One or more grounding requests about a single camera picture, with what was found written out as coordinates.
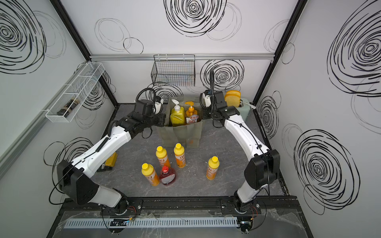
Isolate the orange pump soap bottle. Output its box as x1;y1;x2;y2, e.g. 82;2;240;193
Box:
185;101;199;125

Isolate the yellow pump soap bottle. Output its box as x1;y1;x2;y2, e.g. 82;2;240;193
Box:
170;99;186;127

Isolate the green fabric shopping bag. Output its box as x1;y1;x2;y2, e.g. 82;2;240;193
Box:
157;95;203;149

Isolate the yellow cap bottle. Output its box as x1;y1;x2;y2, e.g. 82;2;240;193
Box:
206;156;220;180
141;163;160;186
156;146;171;168
174;143;186;168

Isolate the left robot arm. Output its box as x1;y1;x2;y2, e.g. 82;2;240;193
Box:
57;96;166;215

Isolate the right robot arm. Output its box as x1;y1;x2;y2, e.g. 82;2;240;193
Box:
199;90;280;213

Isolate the yellow object behind left arm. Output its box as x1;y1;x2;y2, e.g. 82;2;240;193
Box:
97;152;118;172

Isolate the red soap bottle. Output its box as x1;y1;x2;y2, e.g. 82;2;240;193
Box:
159;166;176;185

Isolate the toast slice front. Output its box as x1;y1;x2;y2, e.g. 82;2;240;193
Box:
224;93;241;108

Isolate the toast slice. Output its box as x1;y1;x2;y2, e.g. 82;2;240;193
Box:
226;90;241;97
224;93;241;108

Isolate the toast slice back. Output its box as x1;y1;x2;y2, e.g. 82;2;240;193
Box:
226;90;241;97

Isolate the mint green toaster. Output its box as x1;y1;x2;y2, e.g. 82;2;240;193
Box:
237;98;252;121

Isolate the dark item in shelf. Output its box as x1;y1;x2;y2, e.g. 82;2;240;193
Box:
57;99;79;118

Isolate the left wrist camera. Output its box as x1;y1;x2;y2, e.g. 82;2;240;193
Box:
154;97;164;115

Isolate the black wire basket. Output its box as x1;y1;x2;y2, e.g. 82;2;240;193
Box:
151;54;196;86

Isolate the white wire shelf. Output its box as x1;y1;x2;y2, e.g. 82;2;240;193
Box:
45;62;105;123

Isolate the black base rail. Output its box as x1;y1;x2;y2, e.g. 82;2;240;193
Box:
58;196;302;218

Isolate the white slotted cable duct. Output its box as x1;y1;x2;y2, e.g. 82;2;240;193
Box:
64;217;239;229

